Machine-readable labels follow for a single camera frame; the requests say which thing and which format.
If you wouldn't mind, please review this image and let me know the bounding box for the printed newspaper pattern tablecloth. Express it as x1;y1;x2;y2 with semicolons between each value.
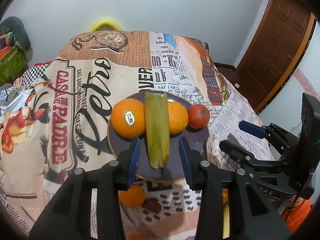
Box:
1;30;273;236

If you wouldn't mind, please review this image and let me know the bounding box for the large plain orange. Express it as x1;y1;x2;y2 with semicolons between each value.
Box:
168;102;188;135

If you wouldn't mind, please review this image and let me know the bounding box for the brown wooden door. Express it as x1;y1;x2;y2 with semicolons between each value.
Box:
236;0;315;113

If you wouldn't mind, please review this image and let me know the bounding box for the red tomato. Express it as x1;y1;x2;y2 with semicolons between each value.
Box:
187;104;210;129

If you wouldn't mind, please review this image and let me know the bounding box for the yellow foam tube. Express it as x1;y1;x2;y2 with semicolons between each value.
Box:
89;19;123;31

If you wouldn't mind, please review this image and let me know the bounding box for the dark red grape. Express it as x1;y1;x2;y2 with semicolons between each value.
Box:
142;198;162;214

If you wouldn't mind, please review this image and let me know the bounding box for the small tangerine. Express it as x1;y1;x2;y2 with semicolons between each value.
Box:
119;185;146;207

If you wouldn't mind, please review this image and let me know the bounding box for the green storage box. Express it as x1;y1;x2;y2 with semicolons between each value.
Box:
0;46;27;86

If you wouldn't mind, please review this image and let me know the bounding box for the white sliding wardrobe door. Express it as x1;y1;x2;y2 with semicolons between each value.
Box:
259;23;320;136

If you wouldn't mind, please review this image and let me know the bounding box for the large orange with sticker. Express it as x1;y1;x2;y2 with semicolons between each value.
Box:
111;98;145;139

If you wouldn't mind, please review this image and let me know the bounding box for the grey plush toy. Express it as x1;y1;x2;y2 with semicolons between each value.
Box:
1;16;31;51

